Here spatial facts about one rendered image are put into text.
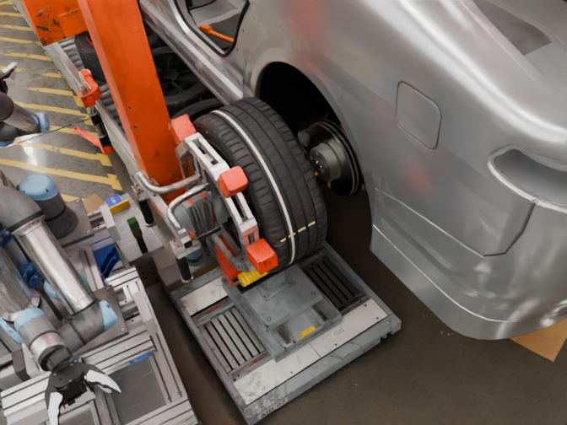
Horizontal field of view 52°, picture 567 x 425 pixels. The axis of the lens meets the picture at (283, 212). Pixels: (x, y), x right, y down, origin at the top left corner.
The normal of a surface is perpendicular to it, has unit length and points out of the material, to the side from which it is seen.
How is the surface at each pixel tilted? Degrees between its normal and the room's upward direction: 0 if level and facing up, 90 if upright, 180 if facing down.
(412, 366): 0
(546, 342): 2
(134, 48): 90
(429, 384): 0
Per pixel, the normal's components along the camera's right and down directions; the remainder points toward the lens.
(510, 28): -0.07, -0.66
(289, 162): 0.29, -0.15
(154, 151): 0.54, 0.58
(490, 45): -0.22, -0.40
